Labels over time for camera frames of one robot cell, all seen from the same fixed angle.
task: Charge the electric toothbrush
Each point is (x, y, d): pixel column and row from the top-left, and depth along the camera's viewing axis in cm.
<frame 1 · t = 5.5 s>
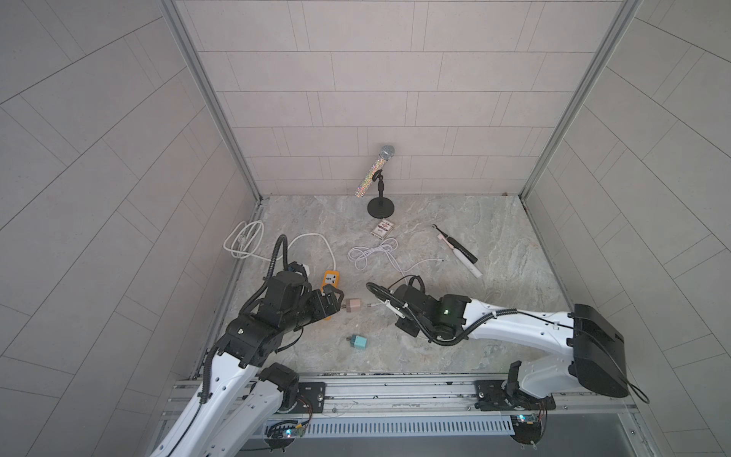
left hand: (339, 298, 71), fingers open
right hand: (399, 311, 80), fingers closed
glitter microphone: (386, 152, 95), point 27 cm above the table
black microphone stand: (380, 208, 114), on the table
small pink patterned box: (383, 228, 107), on the table
black electric toothbrush: (462, 249, 101), point 2 cm above the table
white pink electric toothbrush: (466, 261, 98), point 2 cm above the table
pink charger adapter: (353, 305, 86), point 3 cm above the table
teal charger adapter: (358, 342, 79), point 4 cm above the table

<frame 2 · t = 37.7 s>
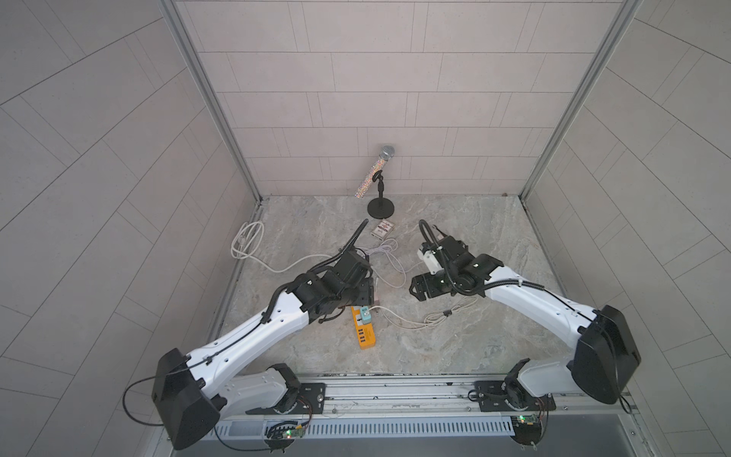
left hand: (371, 289, 76), fingers open
right hand: (420, 286, 82), fingers open
teal charger adapter: (365, 315, 80), point 7 cm above the table
orange power strip: (365, 332, 81), point 3 cm above the table
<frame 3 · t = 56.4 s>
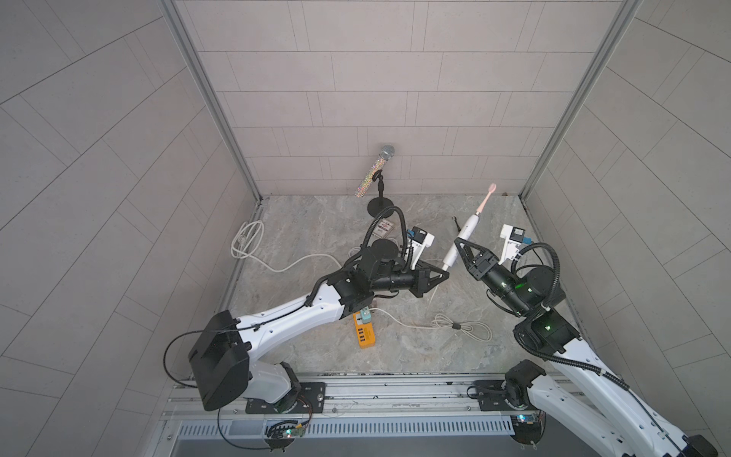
left hand: (449, 275, 65), fingers closed
right hand: (450, 248, 65), fingers open
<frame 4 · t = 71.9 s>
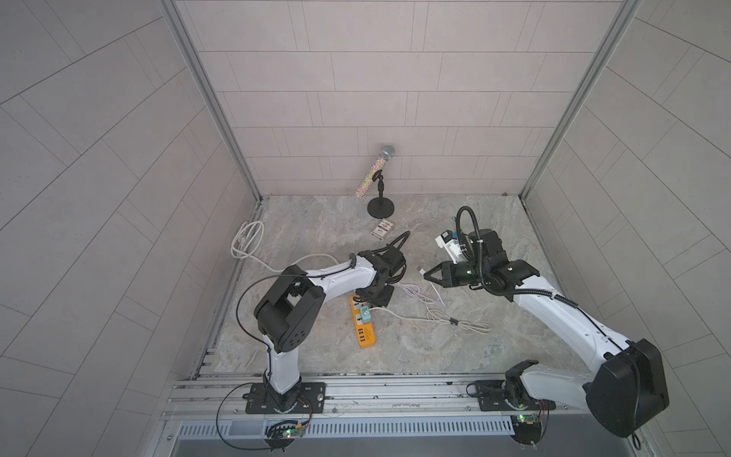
left hand: (382, 299, 89), fingers open
right hand: (426, 276, 76), fingers closed
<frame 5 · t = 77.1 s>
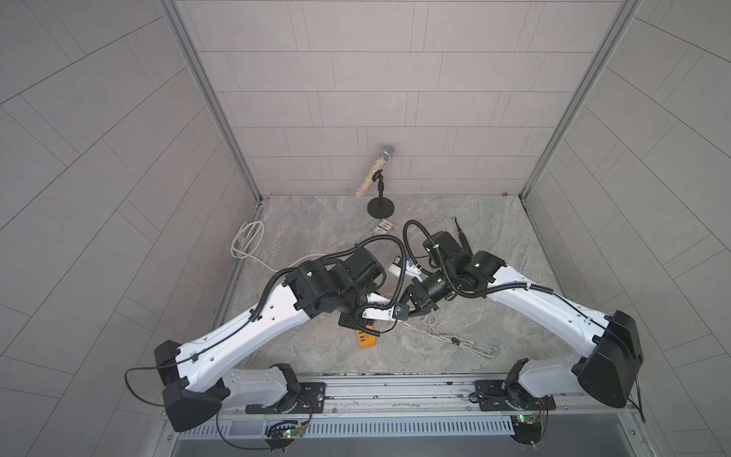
left hand: (381, 308, 67), fingers open
right hand: (399, 316, 62), fingers closed
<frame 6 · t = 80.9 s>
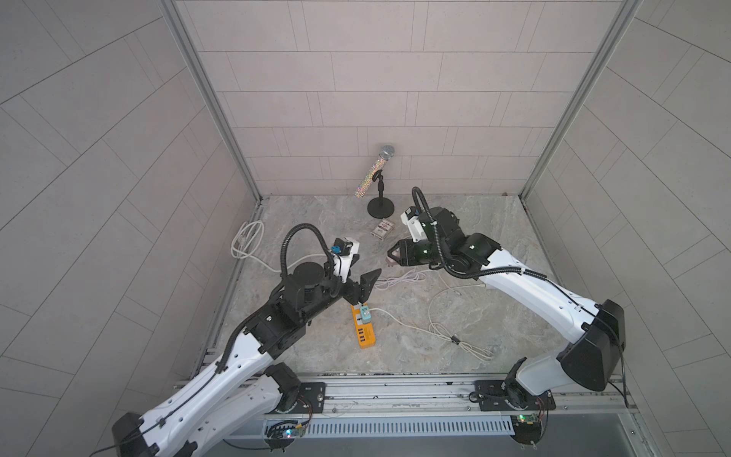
left hand: (373, 263, 67), fingers open
right hand: (391, 254, 75), fingers open
